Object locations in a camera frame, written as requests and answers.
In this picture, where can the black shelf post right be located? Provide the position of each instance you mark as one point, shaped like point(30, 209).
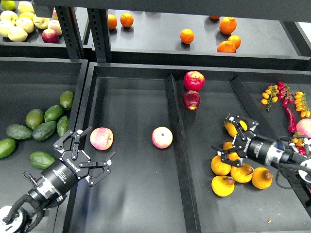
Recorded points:
point(98, 21)

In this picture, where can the yellow pear middle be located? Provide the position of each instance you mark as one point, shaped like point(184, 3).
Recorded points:
point(228, 146)

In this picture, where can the dark avocado middle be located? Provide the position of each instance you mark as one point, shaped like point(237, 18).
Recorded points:
point(44, 130)

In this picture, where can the light green avocado edge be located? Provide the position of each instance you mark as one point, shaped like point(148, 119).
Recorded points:
point(7, 146)

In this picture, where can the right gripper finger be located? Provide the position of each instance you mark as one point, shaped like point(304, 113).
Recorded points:
point(224, 156)
point(241, 128)

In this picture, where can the green avocado round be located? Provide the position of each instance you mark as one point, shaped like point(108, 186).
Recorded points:
point(34, 118)

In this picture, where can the dark avocado left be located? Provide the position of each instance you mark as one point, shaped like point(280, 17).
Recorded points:
point(18, 132)

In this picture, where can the red chili pepper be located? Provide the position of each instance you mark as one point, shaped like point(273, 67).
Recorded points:
point(291, 119)

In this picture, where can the orange front right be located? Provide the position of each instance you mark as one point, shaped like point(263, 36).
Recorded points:
point(226, 47)

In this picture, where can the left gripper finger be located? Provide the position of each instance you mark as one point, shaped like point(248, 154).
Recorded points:
point(103, 166)
point(68, 144)

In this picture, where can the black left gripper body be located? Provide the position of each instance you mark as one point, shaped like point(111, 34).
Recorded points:
point(63, 174)

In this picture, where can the pale pink apple shelf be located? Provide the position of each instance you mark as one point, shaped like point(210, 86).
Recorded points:
point(55, 25)

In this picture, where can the green avocado top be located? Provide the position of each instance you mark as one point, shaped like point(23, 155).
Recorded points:
point(66, 99)

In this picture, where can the yellow pear left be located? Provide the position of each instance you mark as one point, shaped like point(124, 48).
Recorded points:
point(218, 167)

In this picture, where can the pink apple right edge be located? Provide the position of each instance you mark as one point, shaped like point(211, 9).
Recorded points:
point(303, 127)

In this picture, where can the black tray divider left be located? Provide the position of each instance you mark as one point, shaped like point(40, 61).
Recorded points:
point(188, 197)

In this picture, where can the bright red apple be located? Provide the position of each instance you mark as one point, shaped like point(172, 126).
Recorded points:
point(194, 80)

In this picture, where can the dark red apple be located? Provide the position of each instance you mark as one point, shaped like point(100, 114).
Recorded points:
point(191, 99)

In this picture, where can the pink apple centre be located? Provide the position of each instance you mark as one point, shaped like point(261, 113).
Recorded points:
point(162, 137)

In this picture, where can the black shelf post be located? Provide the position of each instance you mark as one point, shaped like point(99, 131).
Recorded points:
point(70, 31)
point(98, 21)

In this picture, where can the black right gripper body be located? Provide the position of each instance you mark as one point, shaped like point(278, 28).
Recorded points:
point(255, 147)

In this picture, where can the pink apple left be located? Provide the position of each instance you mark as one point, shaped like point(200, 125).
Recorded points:
point(101, 138)

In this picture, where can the red cherry tomato bunch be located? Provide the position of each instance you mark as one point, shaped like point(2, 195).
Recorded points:
point(284, 93)

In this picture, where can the pink apple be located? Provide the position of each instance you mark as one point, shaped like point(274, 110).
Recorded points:
point(101, 138)
point(162, 137)

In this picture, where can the dark green avocado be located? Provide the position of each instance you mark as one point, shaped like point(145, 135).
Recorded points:
point(40, 159)

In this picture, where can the red apple on shelf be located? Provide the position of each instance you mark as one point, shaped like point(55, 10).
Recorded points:
point(50, 36)

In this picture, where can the black shelf post left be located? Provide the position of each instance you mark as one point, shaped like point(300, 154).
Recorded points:
point(70, 31)

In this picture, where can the orange centre shelf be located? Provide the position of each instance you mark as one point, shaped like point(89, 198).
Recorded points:
point(186, 36)

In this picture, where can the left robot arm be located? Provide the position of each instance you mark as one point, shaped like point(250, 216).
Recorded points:
point(27, 212)

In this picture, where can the mixed cherry tomatoes lower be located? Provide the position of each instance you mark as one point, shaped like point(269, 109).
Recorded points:
point(302, 143)

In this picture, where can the yellow pear lower centre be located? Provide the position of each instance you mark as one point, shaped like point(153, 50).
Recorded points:
point(242, 174)

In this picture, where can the large orange right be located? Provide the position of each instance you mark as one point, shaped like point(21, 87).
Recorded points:
point(227, 25)

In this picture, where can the yellow pear top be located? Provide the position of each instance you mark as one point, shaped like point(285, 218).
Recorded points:
point(231, 128)

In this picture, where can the yellow pear right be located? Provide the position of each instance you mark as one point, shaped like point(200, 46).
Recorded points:
point(262, 178)

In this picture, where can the yellow pear with stem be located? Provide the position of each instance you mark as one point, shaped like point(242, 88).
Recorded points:
point(223, 186)

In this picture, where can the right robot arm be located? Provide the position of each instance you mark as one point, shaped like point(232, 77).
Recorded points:
point(293, 168)

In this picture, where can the green avocado narrow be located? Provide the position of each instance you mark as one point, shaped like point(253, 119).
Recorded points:
point(62, 125)

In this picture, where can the small orange right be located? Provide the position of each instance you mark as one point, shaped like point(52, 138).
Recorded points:
point(236, 40)

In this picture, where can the orange cherry tomato bunch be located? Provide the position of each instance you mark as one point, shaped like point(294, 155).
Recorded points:
point(270, 96)

